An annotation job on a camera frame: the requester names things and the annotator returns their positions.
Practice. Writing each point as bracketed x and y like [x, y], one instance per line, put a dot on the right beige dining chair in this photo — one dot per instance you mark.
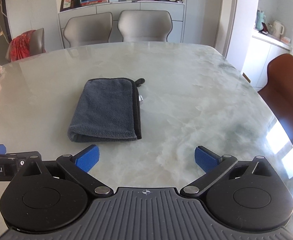
[145, 25]

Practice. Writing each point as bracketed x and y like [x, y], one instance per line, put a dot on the teal bottle on counter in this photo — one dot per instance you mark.
[260, 18]

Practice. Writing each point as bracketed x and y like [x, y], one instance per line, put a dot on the red patterned cloth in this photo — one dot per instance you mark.
[20, 46]

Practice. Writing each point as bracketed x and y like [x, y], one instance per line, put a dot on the grey blue microfiber towel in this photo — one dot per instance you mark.
[107, 110]

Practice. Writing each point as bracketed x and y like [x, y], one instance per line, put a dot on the left beige dining chair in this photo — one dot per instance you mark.
[88, 29]

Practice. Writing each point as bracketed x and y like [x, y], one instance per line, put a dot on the framed flower picture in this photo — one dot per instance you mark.
[66, 5]

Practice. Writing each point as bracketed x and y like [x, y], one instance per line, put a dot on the stack of books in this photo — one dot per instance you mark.
[90, 2]

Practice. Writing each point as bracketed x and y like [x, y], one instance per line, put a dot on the brown leather chair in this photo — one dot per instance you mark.
[278, 91]

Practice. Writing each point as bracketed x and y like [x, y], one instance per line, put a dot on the white electric kettle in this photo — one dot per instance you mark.
[276, 29]

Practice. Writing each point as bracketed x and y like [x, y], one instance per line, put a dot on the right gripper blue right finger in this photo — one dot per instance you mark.
[215, 168]

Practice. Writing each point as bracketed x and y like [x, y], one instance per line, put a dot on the beige dining chair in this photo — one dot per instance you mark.
[145, 25]
[88, 29]

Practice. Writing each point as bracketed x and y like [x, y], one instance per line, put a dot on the beige chair with cloth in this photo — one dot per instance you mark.
[36, 44]

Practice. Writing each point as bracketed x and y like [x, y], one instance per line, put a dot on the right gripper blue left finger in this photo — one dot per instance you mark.
[76, 168]

